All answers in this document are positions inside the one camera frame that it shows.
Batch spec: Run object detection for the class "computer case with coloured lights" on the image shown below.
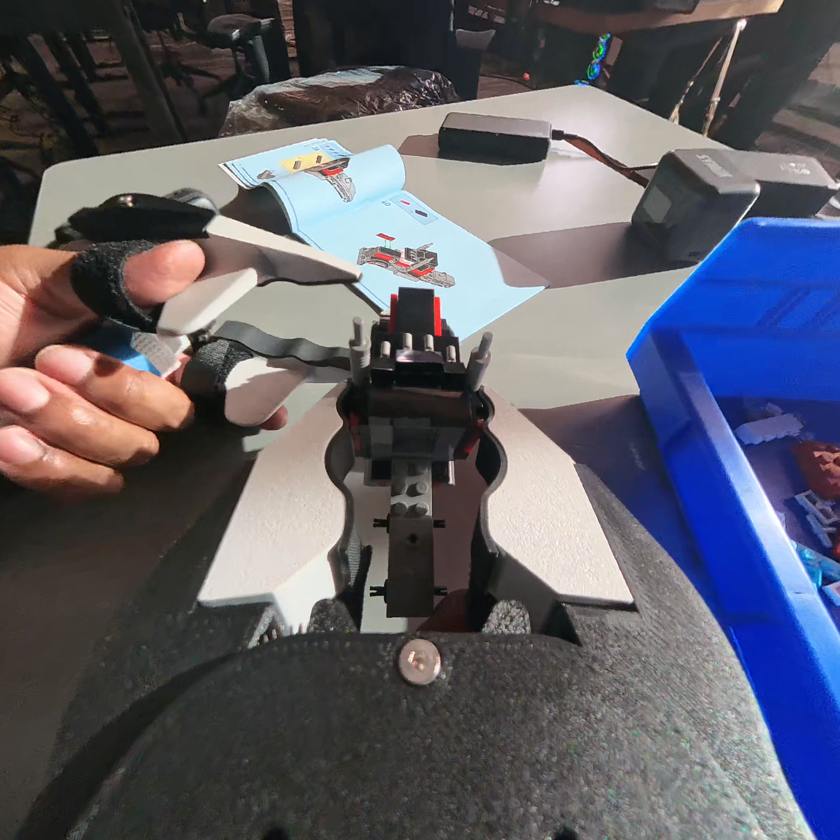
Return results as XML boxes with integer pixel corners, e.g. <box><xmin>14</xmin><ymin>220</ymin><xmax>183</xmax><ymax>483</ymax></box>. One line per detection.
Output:
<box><xmin>576</xmin><ymin>33</ymin><xmax>613</xmax><ymax>88</ymax></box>

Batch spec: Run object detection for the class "grey office chair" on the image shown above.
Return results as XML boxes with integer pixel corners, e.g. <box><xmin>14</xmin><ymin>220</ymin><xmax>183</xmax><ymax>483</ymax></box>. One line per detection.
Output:
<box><xmin>209</xmin><ymin>13</ymin><xmax>277</xmax><ymax>86</ymax></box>

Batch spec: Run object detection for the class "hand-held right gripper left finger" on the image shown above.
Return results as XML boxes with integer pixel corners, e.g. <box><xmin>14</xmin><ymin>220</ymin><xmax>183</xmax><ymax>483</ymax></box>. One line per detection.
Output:
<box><xmin>197</xmin><ymin>388</ymin><xmax>368</xmax><ymax>631</ymax></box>

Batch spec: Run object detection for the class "plastic wrapped dark bundle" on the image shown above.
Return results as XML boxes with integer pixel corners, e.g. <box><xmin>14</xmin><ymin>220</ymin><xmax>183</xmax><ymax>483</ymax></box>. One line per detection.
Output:
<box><xmin>220</xmin><ymin>66</ymin><xmax>460</xmax><ymax>139</ymax></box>

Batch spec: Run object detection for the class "black power adapter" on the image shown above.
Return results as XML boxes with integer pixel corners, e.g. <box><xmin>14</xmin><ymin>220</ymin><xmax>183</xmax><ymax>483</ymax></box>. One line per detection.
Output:
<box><xmin>438</xmin><ymin>112</ymin><xmax>552</xmax><ymax>165</ymax></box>

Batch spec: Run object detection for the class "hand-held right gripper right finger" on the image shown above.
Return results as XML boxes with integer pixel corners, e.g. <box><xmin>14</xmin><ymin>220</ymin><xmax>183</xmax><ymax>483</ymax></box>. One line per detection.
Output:
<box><xmin>474</xmin><ymin>386</ymin><xmax>635</xmax><ymax>635</ymax></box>

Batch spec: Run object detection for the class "dark grey flat box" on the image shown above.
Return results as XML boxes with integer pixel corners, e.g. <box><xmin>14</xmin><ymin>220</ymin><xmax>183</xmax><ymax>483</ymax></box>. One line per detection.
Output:
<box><xmin>722</xmin><ymin>150</ymin><xmax>840</xmax><ymax>219</ymax></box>

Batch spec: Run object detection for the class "blue bin with white card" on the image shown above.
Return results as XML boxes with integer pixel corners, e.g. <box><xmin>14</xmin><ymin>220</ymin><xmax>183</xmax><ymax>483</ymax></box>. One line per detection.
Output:
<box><xmin>626</xmin><ymin>217</ymin><xmax>840</xmax><ymax>840</ymax></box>

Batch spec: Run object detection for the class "toy brick truck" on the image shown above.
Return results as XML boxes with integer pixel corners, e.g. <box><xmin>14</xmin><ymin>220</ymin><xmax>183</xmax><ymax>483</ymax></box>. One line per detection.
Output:
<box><xmin>348</xmin><ymin>287</ymin><xmax>494</xmax><ymax>618</ymax></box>

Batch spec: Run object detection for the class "light blue instruction booklet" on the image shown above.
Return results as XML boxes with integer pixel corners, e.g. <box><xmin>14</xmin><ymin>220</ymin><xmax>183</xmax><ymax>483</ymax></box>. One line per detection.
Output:
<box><xmin>218</xmin><ymin>138</ymin><xmax>551</xmax><ymax>339</ymax></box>

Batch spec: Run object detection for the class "pile of loose toy bricks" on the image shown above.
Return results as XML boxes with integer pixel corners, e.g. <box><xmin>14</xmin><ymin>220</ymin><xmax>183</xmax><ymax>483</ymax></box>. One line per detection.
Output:
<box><xmin>731</xmin><ymin>400</ymin><xmax>840</xmax><ymax>608</ymax></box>

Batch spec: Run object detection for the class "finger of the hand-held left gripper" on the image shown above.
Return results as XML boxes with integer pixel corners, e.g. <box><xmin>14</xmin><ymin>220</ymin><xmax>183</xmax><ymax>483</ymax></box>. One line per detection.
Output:
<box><xmin>215</xmin><ymin>320</ymin><xmax>350</xmax><ymax>429</ymax></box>
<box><xmin>156</xmin><ymin>215</ymin><xmax>364</xmax><ymax>337</ymax></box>

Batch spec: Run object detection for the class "grey electronic device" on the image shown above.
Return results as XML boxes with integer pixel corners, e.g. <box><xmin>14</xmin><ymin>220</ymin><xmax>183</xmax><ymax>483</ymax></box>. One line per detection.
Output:
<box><xmin>631</xmin><ymin>147</ymin><xmax>762</xmax><ymax>265</ymax></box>

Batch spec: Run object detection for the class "person's left hand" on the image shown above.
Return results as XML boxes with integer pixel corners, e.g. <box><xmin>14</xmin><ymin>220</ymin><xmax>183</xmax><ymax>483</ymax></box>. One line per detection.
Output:
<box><xmin>0</xmin><ymin>239</ymin><xmax>290</xmax><ymax>500</ymax></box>

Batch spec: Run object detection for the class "black power cable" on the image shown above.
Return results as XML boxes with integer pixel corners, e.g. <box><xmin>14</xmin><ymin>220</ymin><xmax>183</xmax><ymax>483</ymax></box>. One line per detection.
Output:
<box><xmin>550</xmin><ymin>130</ymin><xmax>657</xmax><ymax>191</ymax></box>

